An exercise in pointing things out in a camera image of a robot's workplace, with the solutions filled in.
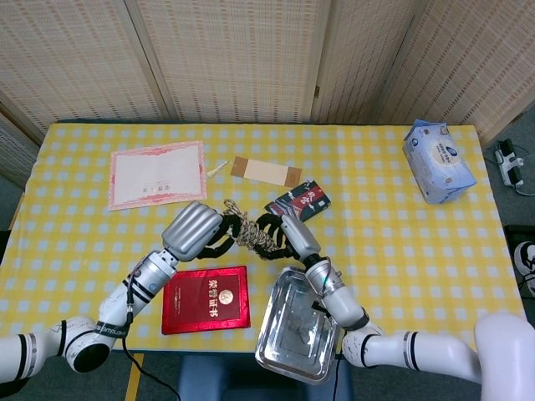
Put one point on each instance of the yellow floor tape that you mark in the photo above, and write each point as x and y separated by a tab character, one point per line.
134	376

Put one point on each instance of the blue tissue pack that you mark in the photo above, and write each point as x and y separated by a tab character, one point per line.
439	163

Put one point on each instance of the blue stool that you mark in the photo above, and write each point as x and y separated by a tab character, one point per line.
234	380

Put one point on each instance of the black floor mat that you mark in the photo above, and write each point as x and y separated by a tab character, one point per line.
520	231

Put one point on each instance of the brass screen hinge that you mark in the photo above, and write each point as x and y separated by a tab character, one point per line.
317	92

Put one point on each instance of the white power strip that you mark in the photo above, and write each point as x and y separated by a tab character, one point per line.
510	165

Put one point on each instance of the small white stick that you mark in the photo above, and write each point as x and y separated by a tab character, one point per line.
216	169

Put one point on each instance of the black and white sneaker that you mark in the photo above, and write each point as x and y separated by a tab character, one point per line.
526	263

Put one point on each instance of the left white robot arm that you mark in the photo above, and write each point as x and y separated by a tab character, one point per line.
146	280

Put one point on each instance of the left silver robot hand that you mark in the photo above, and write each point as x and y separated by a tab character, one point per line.
190	229

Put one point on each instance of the stainless steel tray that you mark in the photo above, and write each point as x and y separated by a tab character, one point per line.
288	334

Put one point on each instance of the pink bordered certificate paper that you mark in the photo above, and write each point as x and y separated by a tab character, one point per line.
156	173

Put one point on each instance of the dark patterned flat box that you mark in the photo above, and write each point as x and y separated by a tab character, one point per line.
307	200

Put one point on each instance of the yellow checkered tablecloth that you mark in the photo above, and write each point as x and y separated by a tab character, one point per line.
83	234

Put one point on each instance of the woven beige folding screen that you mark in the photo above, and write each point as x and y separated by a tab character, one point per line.
234	54

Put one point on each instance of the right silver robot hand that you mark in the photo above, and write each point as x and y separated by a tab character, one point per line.
299	240

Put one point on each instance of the red certificate folder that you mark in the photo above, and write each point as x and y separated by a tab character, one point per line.
205	301

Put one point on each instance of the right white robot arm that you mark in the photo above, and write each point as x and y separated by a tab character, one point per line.
342	301

